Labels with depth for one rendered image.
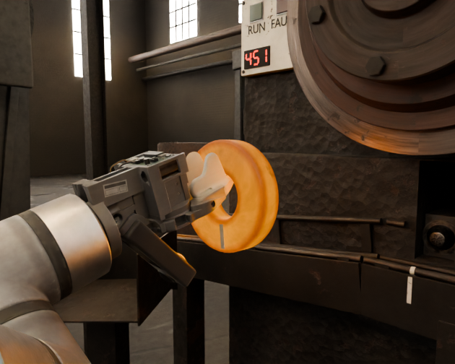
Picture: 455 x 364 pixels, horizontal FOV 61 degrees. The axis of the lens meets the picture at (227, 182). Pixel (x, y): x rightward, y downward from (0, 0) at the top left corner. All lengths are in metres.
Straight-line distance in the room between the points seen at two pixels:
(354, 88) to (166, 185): 0.32
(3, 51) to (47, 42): 8.19
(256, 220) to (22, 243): 0.26
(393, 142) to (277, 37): 0.42
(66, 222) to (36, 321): 0.09
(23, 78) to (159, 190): 2.62
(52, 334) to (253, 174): 0.28
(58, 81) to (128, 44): 2.41
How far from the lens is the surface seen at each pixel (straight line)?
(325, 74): 0.66
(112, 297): 0.80
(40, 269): 0.36
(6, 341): 0.22
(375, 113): 0.61
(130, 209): 0.42
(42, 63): 10.99
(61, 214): 0.38
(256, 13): 0.98
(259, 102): 0.96
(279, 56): 0.92
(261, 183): 0.47
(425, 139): 0.61
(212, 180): 0.48
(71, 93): 11.14
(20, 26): 3.07
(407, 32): 0.55
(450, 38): 0.52
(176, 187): 0.44
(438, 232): 0.73
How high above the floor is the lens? 0.90
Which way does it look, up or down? 6 degrees down
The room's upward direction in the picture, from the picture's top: straight up
